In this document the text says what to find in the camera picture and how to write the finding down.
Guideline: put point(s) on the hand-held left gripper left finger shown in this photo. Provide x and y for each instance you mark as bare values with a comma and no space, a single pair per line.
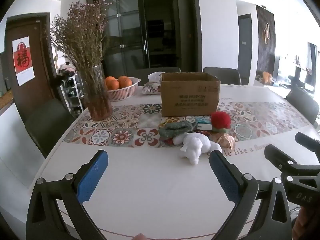
92,177

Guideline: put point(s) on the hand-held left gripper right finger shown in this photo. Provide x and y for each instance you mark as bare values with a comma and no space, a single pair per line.
225,177

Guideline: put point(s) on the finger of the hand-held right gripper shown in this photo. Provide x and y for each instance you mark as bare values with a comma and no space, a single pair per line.
307,141
280,156

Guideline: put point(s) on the red fluffy pompom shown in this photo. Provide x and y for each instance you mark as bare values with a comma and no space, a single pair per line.
220,120

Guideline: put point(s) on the cardboard box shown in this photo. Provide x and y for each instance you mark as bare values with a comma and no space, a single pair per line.
190,97

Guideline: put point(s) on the white plush toy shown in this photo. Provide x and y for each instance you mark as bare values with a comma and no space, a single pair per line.
193,147

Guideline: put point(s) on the small teal white box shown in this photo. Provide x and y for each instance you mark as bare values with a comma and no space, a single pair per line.
203,125

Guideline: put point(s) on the patterned white tablecloth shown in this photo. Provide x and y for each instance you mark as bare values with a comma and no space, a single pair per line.
150,192

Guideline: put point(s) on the green fuzzy plush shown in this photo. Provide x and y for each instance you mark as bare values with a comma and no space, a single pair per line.
175,128

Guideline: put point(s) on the glass vase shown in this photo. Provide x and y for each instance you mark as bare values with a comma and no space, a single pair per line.
98,106

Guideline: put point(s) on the orange paper bag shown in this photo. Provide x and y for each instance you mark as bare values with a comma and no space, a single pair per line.
266,78

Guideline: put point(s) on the white shoe rack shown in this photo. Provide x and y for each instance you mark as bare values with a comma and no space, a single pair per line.
71,95

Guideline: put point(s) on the white fruit basket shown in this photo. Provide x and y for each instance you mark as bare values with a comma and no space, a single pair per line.
122,93

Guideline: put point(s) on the orange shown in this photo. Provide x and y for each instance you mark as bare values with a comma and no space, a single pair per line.
112,84
110,78
125,82

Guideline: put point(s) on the floral tissue pouch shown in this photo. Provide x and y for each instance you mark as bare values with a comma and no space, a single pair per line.
151,88

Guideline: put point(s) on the dark grey door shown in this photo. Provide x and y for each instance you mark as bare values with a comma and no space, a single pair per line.
245,50

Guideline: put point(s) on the pink clothes pile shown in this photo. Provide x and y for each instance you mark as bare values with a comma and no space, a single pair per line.
67,68

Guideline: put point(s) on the brown wooden door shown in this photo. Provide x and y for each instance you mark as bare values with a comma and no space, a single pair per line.
37,80

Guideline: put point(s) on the red and white door poster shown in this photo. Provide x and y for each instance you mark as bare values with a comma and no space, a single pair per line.
23,60

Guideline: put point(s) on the dried flower bouquet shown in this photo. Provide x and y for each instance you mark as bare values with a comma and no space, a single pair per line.
80,35

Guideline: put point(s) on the black glass sliding door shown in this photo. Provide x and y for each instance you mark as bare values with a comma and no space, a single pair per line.
150,30

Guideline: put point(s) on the dark slatted wall panel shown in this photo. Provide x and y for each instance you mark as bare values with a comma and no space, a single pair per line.
260,55

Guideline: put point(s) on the gold wall ornament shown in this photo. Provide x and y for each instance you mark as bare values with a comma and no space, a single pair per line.
266,33

